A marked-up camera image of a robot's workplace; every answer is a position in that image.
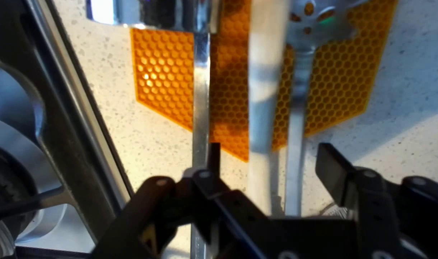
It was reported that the stainless steel gas stove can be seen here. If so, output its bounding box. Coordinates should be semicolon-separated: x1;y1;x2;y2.
0;0;131;259

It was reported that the steel measuring cup scoop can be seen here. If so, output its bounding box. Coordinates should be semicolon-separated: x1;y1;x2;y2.
87;0;220;170

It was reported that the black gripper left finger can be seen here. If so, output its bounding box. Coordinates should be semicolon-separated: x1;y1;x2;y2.
88;141;273;259

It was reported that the orange honeycomb silicone trivet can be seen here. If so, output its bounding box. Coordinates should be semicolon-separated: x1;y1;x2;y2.
131;0;400;164

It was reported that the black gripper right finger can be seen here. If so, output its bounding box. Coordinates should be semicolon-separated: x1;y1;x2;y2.
316;143;438;259

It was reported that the steel pasta server spoon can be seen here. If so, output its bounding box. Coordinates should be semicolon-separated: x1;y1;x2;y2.
285;0;368;216

